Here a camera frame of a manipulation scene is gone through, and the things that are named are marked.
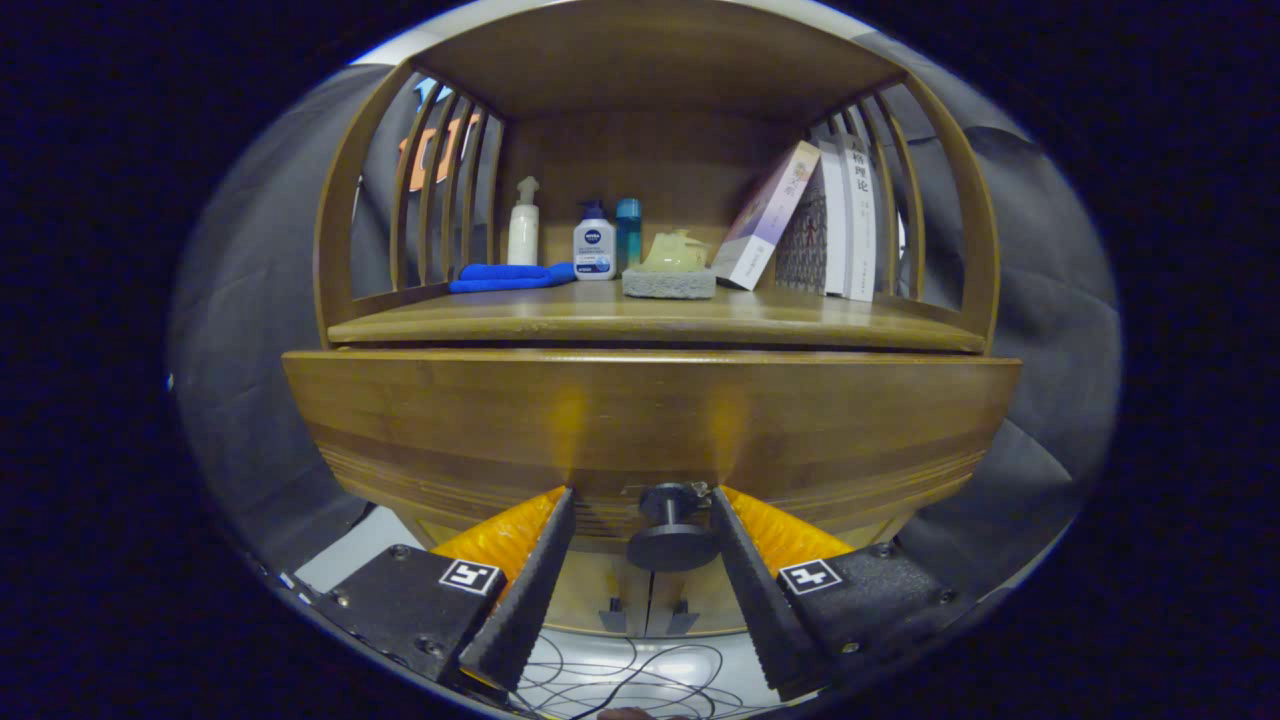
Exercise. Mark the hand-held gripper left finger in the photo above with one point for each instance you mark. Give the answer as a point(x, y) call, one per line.
point(520, 600)

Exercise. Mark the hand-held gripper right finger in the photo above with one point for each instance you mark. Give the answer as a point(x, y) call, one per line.
point(765, 600)

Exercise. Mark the wooden drawer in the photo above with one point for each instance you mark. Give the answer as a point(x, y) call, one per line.
point(650, 420)

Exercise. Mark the yellow grey sponge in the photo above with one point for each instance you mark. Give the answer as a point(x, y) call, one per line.
point(668, 284)

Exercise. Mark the wooden countertop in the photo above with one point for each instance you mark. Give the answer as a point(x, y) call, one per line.
point(600, 320)

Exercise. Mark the wooden cabinet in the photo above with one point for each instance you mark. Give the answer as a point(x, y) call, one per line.
point(650, 60)

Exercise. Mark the blue cloth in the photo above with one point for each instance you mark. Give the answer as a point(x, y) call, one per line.
point(510, 277)

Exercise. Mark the white blue lotion bottle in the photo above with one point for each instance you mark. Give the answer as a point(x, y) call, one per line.
point(594, 252)

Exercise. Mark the patterned book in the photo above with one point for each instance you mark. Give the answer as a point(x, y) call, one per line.
point(803, 245)

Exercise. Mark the cream lidded tea cup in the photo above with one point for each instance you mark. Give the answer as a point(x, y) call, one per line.
point(675, 252)

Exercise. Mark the white pump bottle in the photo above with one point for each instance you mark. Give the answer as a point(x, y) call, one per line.
point(523, 235)

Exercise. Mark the purple book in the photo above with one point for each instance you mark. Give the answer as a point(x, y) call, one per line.
point(765, 220)

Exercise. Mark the teal bottle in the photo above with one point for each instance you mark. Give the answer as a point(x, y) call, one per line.
point(628, 232)

